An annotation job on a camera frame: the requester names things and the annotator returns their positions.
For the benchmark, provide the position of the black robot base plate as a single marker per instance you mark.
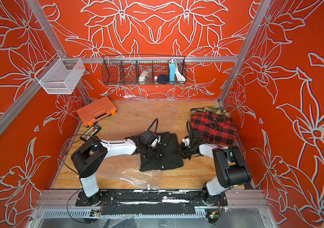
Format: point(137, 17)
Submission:
point(165, 201)

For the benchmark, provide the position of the olive plaid shirt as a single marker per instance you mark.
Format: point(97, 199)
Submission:
point(212, 109)

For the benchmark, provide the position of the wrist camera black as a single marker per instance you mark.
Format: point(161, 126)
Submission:
point(149, 139)
point(193, 138)

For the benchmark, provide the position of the light blue box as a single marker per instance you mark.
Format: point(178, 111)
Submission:
point(172, 67)

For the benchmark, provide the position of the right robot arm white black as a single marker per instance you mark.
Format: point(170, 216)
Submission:
point(230, 166)

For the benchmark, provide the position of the black screwdriver bit holder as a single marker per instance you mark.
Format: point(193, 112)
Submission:
point(92, 131)

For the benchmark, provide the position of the dark blue round object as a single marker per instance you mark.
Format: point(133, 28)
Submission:
point(163, 79)

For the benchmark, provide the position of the orange tool case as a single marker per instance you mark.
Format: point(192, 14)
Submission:
point(95, 111)

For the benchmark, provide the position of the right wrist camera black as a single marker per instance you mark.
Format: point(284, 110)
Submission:
point(193, 138)

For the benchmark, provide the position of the clear plastic wall bin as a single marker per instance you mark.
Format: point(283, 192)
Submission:
point(61, 76)

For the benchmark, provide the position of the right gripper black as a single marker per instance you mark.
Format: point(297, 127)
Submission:
point(181, 148)

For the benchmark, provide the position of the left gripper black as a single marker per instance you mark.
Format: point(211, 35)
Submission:
point(157, 155)

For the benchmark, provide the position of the black wire wall basket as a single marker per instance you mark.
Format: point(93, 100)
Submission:
point(121, 70)

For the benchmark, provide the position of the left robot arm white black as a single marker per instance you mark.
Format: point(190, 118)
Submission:
point(102, 159)

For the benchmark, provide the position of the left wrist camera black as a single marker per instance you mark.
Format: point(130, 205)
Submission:
point(149, 139)

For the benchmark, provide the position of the white cable duct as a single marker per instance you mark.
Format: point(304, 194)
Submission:
point(97, 214)

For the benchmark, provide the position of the clear plastic vacuum bag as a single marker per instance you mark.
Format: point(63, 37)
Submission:
point(132, 118)

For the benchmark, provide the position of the red black plaid shirt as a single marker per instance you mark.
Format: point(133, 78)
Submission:
point(215, 128)

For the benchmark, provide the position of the grey bagged item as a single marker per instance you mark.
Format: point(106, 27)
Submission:
point(145, 77)

